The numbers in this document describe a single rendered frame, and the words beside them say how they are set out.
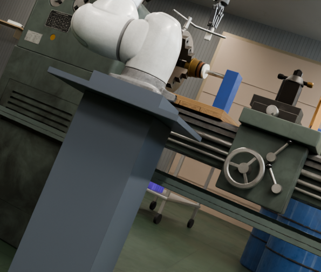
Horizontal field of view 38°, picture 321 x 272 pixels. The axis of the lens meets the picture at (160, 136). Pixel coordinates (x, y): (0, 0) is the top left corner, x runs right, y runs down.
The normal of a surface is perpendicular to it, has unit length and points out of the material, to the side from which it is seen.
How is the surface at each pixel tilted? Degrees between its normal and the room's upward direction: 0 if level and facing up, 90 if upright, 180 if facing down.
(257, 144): 90
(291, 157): 90
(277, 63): 90
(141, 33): 84
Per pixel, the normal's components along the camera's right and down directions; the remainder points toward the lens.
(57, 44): -0.37, -0.20
